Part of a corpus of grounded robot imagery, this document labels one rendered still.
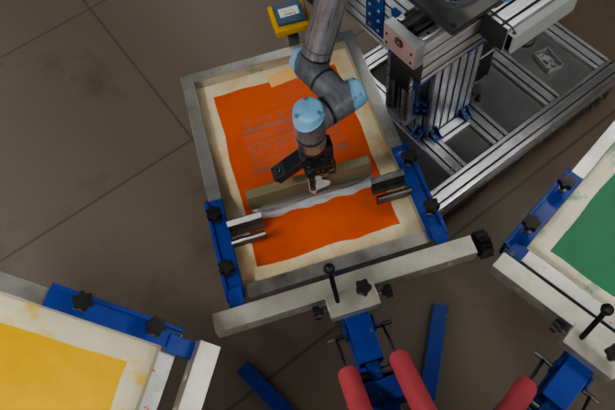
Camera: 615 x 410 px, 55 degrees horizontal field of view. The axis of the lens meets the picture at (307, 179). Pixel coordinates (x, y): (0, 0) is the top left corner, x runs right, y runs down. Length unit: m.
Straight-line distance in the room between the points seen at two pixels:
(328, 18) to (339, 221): 0.58
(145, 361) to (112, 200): 1.67
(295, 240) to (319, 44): 0.55
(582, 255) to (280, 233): 0.80
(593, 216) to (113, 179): 2.18
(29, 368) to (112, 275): 1.48
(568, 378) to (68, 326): 1.11
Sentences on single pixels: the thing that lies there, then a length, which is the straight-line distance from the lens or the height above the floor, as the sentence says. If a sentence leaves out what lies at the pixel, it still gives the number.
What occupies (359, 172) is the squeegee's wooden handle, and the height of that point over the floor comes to 1.02.
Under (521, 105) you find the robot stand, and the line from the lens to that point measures 2.87.
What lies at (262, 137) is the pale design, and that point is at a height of 0.95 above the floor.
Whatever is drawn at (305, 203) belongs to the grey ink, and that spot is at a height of 0.96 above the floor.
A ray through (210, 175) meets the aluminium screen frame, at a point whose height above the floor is 0.99.
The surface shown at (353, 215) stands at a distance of 1.68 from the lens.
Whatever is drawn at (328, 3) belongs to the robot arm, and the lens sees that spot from 1.37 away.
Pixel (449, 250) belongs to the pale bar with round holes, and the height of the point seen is 1.04.
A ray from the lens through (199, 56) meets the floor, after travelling 3.39.
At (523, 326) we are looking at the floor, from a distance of 2.64.
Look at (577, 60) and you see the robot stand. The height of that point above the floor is 0.21.
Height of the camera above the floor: 2.46
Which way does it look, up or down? 60 degrees down
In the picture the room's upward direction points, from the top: 10 degrees counter-clockwise
